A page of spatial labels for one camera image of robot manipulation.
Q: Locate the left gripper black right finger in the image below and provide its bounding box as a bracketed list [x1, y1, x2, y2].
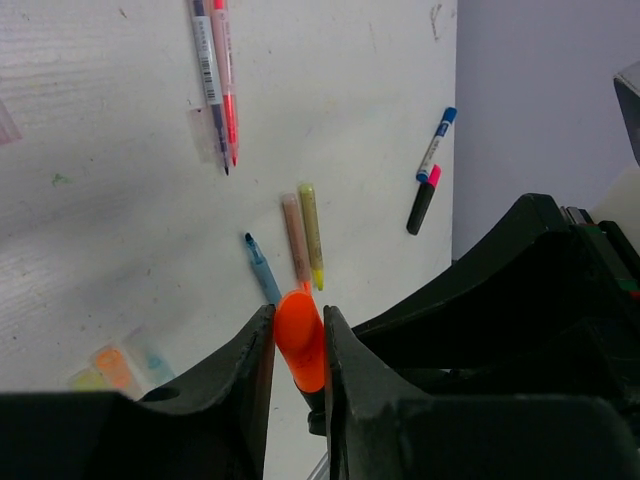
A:
[324, 306, 639, 479]

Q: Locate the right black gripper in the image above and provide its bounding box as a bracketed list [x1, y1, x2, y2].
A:
[353, 194, 639, 428]

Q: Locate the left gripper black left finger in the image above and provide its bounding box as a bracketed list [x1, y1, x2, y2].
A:
[1, 306, 275, 479]

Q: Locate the clear blue pen cap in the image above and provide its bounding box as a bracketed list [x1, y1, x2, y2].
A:
[124, 327, 175, 386]

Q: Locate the black pink marker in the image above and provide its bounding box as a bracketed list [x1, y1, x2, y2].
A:
[406, 165, 442, 235]

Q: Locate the orange pen cap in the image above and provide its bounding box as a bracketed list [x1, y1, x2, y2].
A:
[92, 346, 135, 390]

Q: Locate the bright orange marker cap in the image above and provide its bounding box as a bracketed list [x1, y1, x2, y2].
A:
[274, 290, 325, 394]

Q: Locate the yellow pen cap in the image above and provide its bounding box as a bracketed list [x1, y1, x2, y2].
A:
[67, 368, 109, 392]

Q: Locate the light blue highlighter pen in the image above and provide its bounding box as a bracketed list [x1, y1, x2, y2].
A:
[244, 233, 282, 305]

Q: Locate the yellow highlighter pen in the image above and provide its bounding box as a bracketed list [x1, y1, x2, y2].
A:
[298, 183, 324, 291]

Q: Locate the orange highlighter pen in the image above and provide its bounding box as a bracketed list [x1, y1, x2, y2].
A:
[281, 193, 312, 294]

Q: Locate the clear thin pen cap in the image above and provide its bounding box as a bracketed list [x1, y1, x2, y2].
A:
[187, 106, 223, 164]

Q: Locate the thin black white pen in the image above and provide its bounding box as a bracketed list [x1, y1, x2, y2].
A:
[188, 0, 230, 175]

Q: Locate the red pen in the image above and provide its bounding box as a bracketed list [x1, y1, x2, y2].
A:
[210, 0, 238, 167]

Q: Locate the black orange marker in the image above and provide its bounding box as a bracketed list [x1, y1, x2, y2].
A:
[300, 388, 326, 437]

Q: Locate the white blue marker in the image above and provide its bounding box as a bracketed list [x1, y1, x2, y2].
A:
[416, 107, 457, 184]

